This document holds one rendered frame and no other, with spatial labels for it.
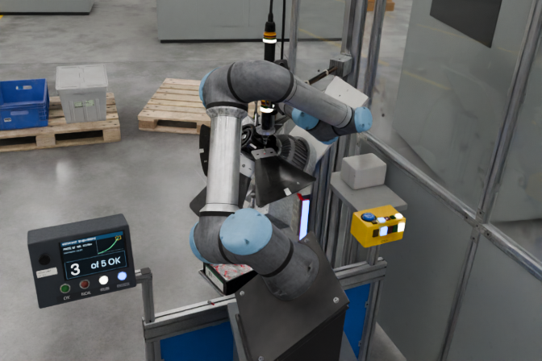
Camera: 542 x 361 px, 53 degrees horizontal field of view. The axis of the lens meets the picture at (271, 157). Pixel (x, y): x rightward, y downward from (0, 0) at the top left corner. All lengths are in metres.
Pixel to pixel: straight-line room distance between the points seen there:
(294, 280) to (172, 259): 2.14
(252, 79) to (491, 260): 1.22
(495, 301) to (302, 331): 1.09
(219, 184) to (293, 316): 0.38
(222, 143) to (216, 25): 6.17
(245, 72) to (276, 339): 0.67
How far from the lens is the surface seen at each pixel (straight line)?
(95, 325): 3.11
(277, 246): 1.33
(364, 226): 1.93
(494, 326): 2.33
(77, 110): 4.91
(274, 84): 1.43
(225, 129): 1.46
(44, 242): 1.56
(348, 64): 2.49
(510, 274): 2.18
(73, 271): 1.60
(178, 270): 3.38
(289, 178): 1.93
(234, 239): 1.30
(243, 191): 2.11
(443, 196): 2.34
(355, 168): 2.48
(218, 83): 1.49
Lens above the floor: 2.14
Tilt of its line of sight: 28 degrees down
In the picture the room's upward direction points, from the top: 3 degrees clockwise
